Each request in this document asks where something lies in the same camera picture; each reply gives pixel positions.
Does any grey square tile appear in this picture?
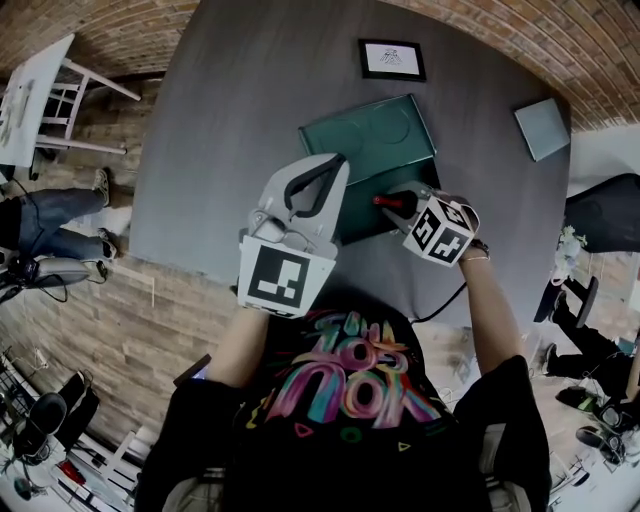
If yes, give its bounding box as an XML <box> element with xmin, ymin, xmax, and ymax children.
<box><xmin>513</xmin><ymin>97</ymin><xmax>571</xmax><ymax>163</ymax></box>

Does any person's right forearm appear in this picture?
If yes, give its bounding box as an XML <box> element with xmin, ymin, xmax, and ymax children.
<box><xmin>458</xmin><ymin>249</ymin><xmax>529</xmax><ymax>389</ymax></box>

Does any white flower bunch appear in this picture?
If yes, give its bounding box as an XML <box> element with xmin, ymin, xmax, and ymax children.
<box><xmin>557</xmin><ymin>224</ymin><xmax>590</xmax><ymax>274</ymax></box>

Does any black office chair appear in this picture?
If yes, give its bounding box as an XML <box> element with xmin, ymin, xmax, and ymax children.
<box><xmin>533</xmin><ymin>172</ymin><xmax>640</xmax><ymax>324</ymax></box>

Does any black picture frame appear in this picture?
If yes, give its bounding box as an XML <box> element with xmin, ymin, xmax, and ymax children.
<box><xmin>357</xmin><ymin>38</ymin><xmax>428</xmax><ymax>84</ymax></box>

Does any person's black printed t-shirt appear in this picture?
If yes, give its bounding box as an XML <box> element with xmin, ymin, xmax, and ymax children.
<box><xmin>139</xmin><ymin>307</ymin><xmax>554</xmax><ymax>512</ymax></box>

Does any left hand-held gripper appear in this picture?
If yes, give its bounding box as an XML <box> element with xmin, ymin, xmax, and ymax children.
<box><xmin>235</xmin><ymin>151</ymin><xmax>352</xmax><ymax>320</ymax></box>

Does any dark green tool case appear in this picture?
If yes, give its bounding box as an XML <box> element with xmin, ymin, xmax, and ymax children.
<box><xmin>298</xmin><ymin>93</ymin><xmax>442</xmax><ymax>246</ymax></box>

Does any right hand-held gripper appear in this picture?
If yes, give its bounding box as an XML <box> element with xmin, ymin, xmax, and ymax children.
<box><xmin>387</xmin><ymin>181</ymin><xmax>482</xmax><ymax>270</ymax></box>

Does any person's left forearm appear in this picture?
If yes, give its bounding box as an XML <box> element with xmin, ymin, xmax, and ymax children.
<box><xmin>207</xmin><ymin>307</ymin><xmax>271</xmax><ymax>386</ymax></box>

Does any white side table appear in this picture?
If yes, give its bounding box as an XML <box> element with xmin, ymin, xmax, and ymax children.
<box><xmin>0</xmin><ymin>32</ymin><xmax>76</xmax><ymax>166</ymax></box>

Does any white wooden chair frame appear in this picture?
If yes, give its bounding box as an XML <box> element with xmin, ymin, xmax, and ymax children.
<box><xmin>34</xmin><ymin>57</ymin><xmax>144</xmax><ymax>156</ymax></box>

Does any thin wrist bracelet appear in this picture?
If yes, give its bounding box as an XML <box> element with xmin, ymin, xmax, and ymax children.
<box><xmin>460</xmin><ymin>241</ymin><xmax>491</xmax><ymax>264</ymax></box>

